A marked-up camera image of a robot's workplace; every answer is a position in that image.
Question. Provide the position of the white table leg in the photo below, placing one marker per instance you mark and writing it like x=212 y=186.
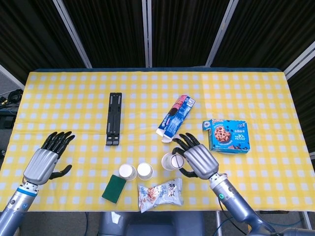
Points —
x=218 y=226

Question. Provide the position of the blue chocolate chip cookie box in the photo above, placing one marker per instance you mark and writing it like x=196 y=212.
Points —
x=229 y=135

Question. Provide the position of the black folding stand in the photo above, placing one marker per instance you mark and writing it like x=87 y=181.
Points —
x=114 y=118

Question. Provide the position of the aluminium partition post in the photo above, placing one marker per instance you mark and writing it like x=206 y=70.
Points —
x=147 y=34
x=11 y=76
x=299 y=60
x=221 y=34
x=72 y=34

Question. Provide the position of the blue Oreo cookie box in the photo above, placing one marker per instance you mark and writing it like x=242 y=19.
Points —
x=176 y=119

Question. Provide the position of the white paper cup line mark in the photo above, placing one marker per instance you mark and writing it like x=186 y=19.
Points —
x=169 y=162

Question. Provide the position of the white paper cup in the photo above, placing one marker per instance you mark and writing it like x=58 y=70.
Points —
x=127 y=172
x=144 y=170

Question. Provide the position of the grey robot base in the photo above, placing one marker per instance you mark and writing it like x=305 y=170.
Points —
x=152 y=225

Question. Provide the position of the white snack bag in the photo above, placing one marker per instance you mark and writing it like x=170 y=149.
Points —
x=162 y=195

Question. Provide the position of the black equipment box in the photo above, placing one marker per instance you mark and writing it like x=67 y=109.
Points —
x=6 y=122

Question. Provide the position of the yellow white checkered tablecloth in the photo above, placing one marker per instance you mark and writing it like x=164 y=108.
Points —
x=152 y=83

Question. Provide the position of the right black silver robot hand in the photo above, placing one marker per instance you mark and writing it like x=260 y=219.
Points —
x=200 y=159

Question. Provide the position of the green sponge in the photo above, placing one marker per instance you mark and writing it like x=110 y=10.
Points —
x=113 y=189

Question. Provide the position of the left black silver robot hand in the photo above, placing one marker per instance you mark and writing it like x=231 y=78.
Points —
x=40 y=166

